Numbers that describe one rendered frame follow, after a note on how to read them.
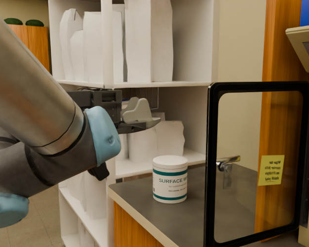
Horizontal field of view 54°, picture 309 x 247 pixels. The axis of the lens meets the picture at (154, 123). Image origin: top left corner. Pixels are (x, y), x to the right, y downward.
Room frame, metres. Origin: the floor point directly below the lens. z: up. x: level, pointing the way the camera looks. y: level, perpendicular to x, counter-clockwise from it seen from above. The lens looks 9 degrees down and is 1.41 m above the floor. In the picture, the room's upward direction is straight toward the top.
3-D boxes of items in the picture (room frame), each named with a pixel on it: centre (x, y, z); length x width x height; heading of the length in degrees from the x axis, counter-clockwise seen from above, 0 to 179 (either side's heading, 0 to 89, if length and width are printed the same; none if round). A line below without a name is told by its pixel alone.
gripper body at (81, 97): (0.55, 0.12, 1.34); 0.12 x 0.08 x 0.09; 120
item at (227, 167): (0.65, -0.16, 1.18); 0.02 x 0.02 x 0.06; 25
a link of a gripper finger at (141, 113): (0.58, 0.02, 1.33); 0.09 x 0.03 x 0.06; 120
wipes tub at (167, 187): (1.11, -0.06, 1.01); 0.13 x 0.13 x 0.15
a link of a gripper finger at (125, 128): (0.56, 0.06, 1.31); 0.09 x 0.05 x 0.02; 120
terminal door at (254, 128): (0.71, -0.25, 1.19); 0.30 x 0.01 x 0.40; 115
